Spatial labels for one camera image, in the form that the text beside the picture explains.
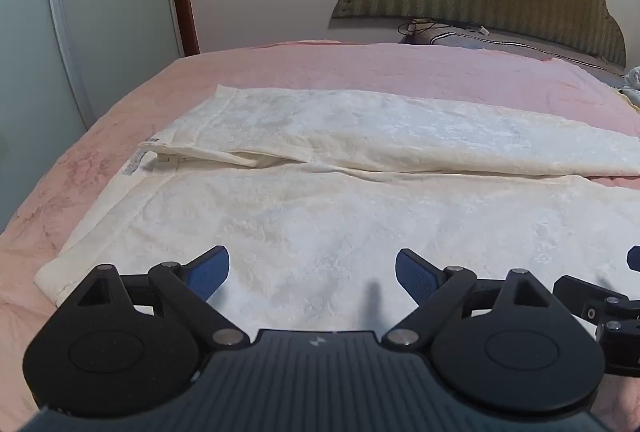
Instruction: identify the white flower-decal door panel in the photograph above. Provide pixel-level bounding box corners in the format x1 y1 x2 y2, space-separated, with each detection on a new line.
42 0 187 128

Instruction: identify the black cable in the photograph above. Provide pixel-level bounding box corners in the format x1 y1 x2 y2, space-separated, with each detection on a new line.
397 17 491 36

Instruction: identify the pink bed blanket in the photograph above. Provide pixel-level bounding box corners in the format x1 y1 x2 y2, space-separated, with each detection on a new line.
0 40 640 432

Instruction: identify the grey pillow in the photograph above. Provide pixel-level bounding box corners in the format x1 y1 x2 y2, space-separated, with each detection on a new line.
400 30 626 78

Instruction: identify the white embossed blanket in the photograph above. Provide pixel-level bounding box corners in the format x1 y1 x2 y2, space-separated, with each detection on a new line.
34 85 640 338

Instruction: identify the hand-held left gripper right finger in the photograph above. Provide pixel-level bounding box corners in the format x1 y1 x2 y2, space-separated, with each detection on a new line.
382 247 567 351

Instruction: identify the light patterned cloth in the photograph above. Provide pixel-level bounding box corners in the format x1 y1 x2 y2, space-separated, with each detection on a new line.
620 65 640 109

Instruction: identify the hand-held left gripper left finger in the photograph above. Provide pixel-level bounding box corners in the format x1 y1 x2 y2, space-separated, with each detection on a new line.
59 245 252 351

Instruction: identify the frosted glass sliding door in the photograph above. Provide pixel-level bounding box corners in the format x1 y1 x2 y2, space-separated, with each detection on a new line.
0 0 97 235

